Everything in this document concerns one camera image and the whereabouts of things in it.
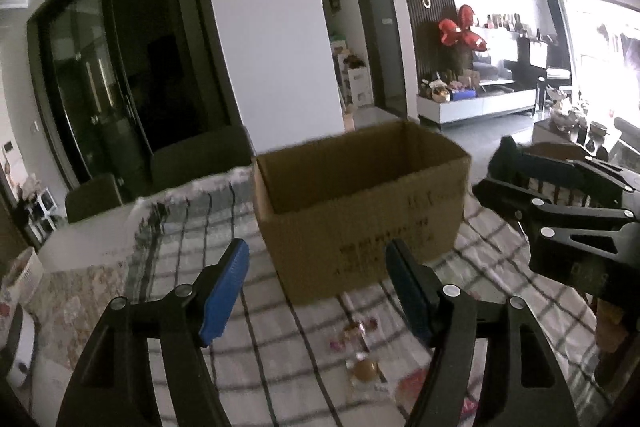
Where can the red foil balloon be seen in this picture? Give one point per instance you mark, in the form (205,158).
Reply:
(460,29)

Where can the round bun clear packet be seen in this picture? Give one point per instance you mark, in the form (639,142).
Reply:
(365,369)

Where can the dark glass sliding door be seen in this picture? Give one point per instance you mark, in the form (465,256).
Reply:
(130,57)

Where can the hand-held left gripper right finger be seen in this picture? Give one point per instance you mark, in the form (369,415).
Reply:
(407,294)

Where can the checked grey white tablecloth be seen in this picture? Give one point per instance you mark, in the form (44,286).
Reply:
(300,342)

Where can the clear pink snack packet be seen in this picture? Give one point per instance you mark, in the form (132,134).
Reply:
(356,332)

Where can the dark slatted wall panel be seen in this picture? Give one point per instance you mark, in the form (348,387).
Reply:
(425,47)

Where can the small framed hallway picture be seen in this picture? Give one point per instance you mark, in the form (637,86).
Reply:
(333,3)

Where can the white floral lid cooker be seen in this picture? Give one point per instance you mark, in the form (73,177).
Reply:
(17,322)

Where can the white low media cabinet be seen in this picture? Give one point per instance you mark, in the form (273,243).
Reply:
(480,104)

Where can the brown cardboard box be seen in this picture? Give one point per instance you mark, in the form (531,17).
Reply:
(350,217)

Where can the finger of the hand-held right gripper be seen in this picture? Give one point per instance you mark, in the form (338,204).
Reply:
(555,209)
(550,172)

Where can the white cube shoe rack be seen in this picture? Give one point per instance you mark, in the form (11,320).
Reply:
(42,212)

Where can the person's right hand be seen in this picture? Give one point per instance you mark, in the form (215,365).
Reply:
(612,324)

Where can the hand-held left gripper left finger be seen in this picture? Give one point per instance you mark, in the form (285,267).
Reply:
(222,294)

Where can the dark room door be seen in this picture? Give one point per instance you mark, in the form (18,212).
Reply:
(380,37)

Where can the dark dining chair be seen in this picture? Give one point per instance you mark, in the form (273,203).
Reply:
(200,159)
(95,199)

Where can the cluttered coffee table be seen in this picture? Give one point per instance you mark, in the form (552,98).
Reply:
(575,122)

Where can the white hallway storage shelf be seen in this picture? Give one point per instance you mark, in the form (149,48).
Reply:
(356,79)

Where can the floral table mat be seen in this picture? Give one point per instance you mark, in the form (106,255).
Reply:
(75,307)

